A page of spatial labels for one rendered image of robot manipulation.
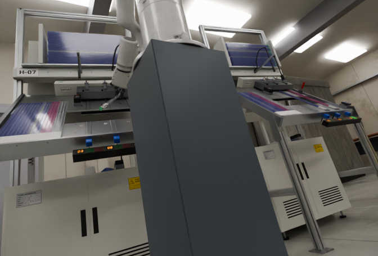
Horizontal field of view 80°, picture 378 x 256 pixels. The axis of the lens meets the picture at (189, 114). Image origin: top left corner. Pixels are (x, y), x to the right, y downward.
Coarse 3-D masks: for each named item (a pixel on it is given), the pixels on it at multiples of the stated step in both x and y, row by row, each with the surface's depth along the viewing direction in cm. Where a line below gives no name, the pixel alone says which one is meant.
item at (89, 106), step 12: (24, 96) 140; (36, 96) 141; (48, 96) 143; (60, 96) 145; (72, 96) 147; (72, 108) 128; (84, 108) 129; (96, 108) 131; (108, 108) 132; (120, 108) 135
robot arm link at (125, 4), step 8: (120, 0) 105; (128, 0) 106; (120, 8) 106; (128, 8) 107; (120, 16) 107; (128, 16) 107; (120, 24) 109; (128, 24) 109; (136, 24) 111; (136, 32) 114
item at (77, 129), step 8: (104, 120) 115; (112, 120) 116; (120, 120) 117; (128, 120) 118; (64, 128) 104; (72, 128) 104; (80, 128) 105; (88, 128) 106; (96, 128) 106; (104, 128) 107; (112, 128) 108; (120, 128) 108; (128, 128) 109; (64, 136) 97
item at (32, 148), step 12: (120, 132) 100; (132, 132) 102; (0, 144) 83; (12, 144) 85; (24, 144) 86; (36, 144) 88; (48, 144) 90; (60, 144) 91; (72, 144) 93; (84, 144) 95; (96, 144) 97; (108, 144) 99; (0, 156) 84; (12, 156) 86; (24, 156) 88; (36, 156) 89
